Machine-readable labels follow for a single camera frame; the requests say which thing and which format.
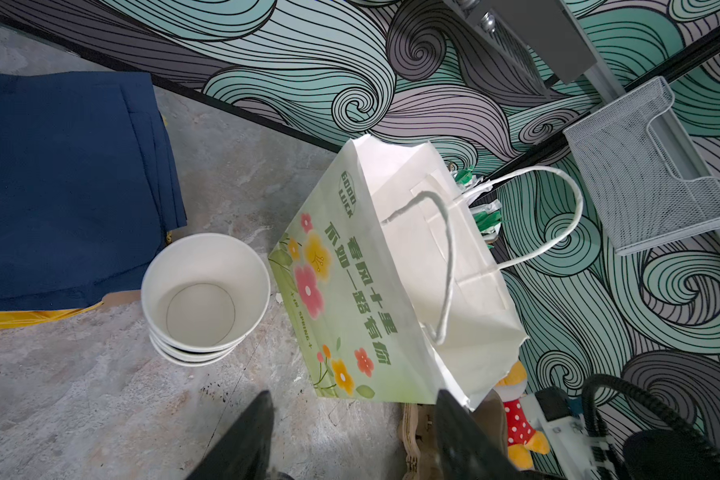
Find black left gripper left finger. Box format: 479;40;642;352
187;390;274;480

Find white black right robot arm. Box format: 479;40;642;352
519;374;720;479

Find yellow plush doll red dress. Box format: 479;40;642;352
494;361;551;470

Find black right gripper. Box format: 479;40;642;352
518;386;613;480

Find navy blue napkin stack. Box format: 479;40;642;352
0;71;187;312

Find stack of paper cups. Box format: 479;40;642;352
141;233;271;367

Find black cage frame post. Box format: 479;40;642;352
487;26;720;180

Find clear acrylic wall holder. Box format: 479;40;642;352
564;76;720;255

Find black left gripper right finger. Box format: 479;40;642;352
434;390;516;479

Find white green paper takeout bag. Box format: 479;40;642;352
268;134;584;412

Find green white wrapped straws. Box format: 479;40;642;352
451;169;503;249

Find brown pulp cup carrier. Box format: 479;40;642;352
398;390;508;479

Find yellow napkin stack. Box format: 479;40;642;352
0;302;103;330

